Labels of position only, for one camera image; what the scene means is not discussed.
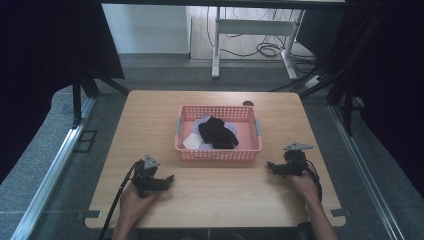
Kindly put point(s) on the lavender sock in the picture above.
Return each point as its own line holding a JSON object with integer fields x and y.
{"x": 196, "y": 124}

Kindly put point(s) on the aluminium floor rail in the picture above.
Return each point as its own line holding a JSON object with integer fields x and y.
{"x": 50, "y": 173}
{"x": 366, "y": 173}

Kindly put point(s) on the black metal stand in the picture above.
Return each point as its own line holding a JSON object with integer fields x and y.
{"x": 77, "y": 100}
{"x": 348, "y": 110}

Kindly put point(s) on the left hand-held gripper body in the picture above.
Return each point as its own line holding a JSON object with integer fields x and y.
{"x": 146, "y": 175}

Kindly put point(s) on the person's right hand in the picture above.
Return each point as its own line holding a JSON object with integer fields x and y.
{"x": 305, "y": 188}

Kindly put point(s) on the dark rounded object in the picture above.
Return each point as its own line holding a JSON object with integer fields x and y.
{"x": 306, "y": 231}

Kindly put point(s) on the black curtain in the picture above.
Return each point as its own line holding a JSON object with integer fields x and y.
{"x": 40, "y": 66}
{"x": 386, "y": 83}

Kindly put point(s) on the black sock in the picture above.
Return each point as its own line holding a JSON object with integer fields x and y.
{"x": 216, "y": 133}

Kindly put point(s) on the black table grommet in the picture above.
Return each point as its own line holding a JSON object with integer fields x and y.
{"x": 248, "y": 103}

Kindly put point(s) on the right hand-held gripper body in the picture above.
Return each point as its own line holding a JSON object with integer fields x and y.
{"x": 295, "y": 161}

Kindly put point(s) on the person's left hand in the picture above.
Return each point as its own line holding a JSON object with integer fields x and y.
{"x": 135, "y": 205}

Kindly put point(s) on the white metal desk frame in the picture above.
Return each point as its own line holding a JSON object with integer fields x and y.
{"x": 253, "y": 27}

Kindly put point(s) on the dark monitor panel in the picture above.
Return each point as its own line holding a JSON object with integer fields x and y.
{"x": 316, "y": 31}

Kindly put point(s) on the white sock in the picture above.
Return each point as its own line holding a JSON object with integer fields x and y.
{"x": 192, "y": 141}

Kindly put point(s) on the pink plastic basket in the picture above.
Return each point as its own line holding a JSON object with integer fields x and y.
{"x": 248, "y": 146}

